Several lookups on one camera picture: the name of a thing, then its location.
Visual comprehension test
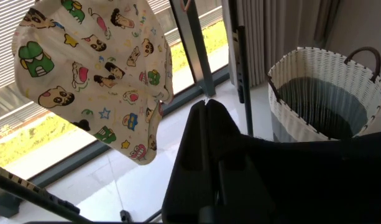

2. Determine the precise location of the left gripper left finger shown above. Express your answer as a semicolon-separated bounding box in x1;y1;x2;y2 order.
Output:
162;101;218;222

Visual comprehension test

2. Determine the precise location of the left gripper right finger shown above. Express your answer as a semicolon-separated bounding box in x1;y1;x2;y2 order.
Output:
207;100;277;218

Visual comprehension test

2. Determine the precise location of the black garment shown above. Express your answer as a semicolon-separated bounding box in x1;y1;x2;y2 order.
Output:
205;129;381;224

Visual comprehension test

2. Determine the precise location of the cream printed garment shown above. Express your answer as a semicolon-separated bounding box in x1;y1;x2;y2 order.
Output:
11;0;175;166

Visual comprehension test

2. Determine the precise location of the black clothes rack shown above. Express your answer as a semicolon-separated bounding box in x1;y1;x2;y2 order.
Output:
0;0;255;224

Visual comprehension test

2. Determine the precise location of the white laundry basket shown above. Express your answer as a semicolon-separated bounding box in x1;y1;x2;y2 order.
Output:
267;46;381;143

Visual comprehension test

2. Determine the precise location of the window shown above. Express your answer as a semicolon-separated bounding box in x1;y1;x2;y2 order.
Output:
0;0;231;218

